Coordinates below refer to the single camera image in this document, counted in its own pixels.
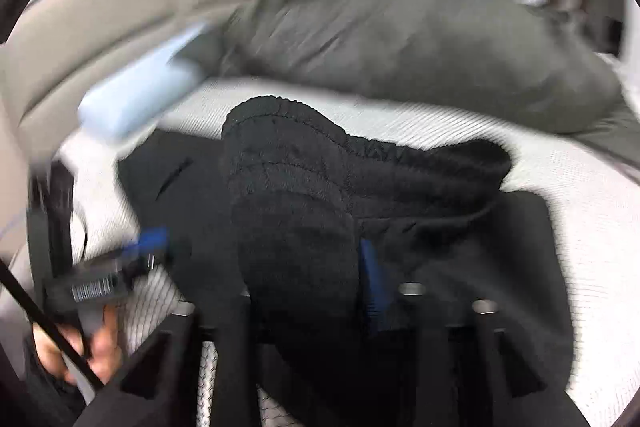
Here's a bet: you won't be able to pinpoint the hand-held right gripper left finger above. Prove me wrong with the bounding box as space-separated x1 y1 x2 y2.
75 291 259 427

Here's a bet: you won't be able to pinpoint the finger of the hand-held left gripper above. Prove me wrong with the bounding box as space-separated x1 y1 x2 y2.
107 227 173 278

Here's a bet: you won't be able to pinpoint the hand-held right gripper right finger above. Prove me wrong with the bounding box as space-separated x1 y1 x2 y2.
359 238 593 427

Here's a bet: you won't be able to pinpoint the black pants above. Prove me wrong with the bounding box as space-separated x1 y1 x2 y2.
117 96 576 427

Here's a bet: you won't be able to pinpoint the person's left hand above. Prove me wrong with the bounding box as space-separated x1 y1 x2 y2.
32 307 123 385

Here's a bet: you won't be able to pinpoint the light blue pillow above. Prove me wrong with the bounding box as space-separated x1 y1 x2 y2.
77 22 208 140

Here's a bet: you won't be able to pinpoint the bed with white honeycomb mattress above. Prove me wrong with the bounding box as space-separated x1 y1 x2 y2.
60 77 640 427

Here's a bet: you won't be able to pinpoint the grey-green duvet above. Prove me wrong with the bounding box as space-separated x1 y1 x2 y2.
182 0 640 152

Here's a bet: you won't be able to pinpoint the beige padded headboard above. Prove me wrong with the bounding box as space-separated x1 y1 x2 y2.
0 0 281 258

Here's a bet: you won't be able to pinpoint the black strap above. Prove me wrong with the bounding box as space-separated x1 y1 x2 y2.
0 264 106 390

